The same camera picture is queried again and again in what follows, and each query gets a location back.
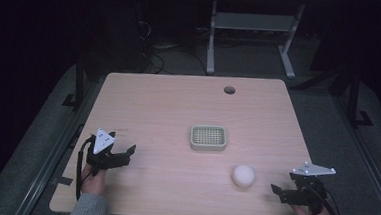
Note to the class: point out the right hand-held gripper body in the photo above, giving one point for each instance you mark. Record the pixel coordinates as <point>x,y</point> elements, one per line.
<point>310,186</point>

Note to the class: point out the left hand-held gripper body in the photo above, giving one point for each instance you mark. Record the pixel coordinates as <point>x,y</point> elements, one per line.
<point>102,142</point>

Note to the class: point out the round white soap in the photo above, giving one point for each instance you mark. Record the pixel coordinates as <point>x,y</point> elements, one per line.
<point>243,176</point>

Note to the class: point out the green slatted soap dish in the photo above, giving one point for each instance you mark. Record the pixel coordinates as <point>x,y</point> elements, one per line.
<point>208,137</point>

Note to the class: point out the person's left hand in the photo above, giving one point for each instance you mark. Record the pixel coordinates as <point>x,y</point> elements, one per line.
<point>93,183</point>

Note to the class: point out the grey tape strip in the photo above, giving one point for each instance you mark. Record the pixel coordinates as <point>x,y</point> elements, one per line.
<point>62,181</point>

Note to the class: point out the black metal stand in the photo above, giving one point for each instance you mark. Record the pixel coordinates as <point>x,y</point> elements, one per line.
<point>79,80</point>
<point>354,97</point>

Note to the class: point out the grey metal table frame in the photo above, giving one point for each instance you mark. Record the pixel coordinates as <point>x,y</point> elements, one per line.
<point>254,22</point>

